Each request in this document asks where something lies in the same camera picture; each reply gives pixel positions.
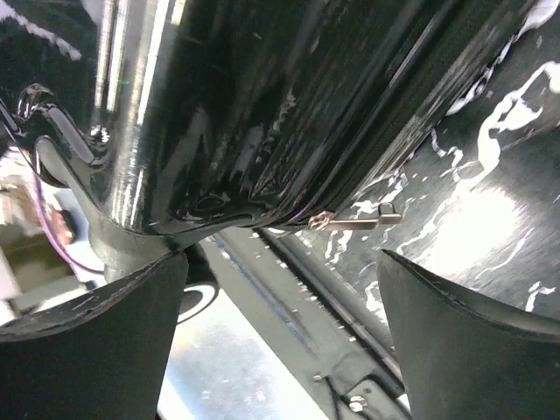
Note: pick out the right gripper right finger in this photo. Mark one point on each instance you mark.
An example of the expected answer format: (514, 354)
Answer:
(464, 355)

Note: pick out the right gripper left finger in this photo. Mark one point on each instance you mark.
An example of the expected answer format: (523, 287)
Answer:
(101, 355)

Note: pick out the metal zipper pull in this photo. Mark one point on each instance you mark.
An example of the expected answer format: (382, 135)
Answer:
(328, 221)

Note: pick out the black white space suitcase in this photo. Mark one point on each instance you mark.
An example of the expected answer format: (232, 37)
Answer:
(172, 120)

